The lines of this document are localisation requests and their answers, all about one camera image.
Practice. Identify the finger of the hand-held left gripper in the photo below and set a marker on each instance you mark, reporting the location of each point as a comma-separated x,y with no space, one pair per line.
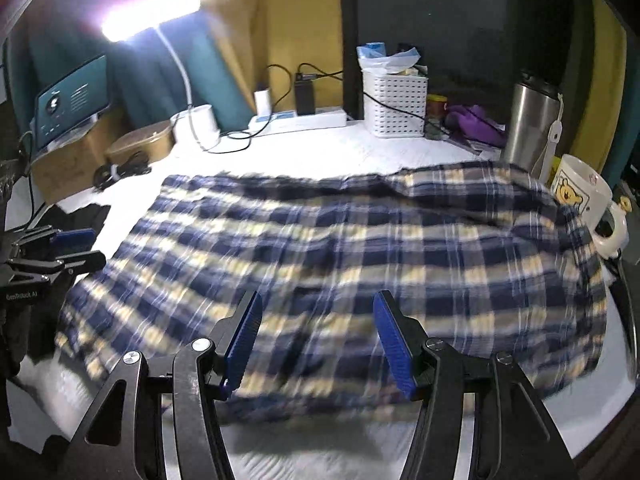
75,239
85,262

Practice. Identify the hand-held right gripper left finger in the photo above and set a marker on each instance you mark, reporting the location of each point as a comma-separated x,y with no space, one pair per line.
245,340

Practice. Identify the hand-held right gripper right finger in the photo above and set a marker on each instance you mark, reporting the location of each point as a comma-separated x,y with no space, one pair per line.
395,345

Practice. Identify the blue yellow plaid shirt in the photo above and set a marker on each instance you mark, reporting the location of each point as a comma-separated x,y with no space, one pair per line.
325,250

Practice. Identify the brown cardboard box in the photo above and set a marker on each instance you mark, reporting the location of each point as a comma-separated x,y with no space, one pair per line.
65,170

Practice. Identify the beige lidded container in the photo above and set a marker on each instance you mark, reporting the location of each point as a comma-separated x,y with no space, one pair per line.
140,145

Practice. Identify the tablet with teal screen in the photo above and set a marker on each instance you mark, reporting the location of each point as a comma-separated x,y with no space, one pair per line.
70,100

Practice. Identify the teal curtain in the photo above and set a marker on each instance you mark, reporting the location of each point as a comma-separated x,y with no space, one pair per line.
140,75
627,160

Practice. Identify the white textured tablecloth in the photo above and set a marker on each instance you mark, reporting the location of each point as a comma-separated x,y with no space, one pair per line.
310,155

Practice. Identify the white plastic basket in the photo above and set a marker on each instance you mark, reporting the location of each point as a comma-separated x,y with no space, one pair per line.
395,122

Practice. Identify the white power strip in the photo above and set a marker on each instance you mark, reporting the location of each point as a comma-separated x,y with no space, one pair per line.
300,121

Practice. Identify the white charger plug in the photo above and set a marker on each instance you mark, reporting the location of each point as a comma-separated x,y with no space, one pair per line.
263,102

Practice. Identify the purple cloth pouch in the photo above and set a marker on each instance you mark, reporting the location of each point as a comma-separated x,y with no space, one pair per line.
475,125

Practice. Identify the white desk lamp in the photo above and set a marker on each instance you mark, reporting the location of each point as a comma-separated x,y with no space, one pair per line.
150,15

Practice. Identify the small red yellow jar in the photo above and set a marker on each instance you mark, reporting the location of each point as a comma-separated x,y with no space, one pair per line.
436,107

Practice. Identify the cream bear print mug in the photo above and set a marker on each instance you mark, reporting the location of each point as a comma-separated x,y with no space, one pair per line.
580,190

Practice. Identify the black charger brick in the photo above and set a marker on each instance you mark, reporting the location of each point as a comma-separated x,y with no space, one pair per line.
305,97

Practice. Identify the stainless steel tumbler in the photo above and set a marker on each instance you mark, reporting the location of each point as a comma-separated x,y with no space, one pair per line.
527,130

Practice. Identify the clear plastic bag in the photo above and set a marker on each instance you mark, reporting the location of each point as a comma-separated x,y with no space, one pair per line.
400,60

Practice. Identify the blue plastic packet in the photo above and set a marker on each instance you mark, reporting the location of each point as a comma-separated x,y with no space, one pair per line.
372,51

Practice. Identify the yellow curtain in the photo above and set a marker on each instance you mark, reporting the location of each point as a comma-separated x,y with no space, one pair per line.
607,85
300,20

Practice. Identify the dark window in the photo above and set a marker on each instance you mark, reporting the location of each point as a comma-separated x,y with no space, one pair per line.
460,20

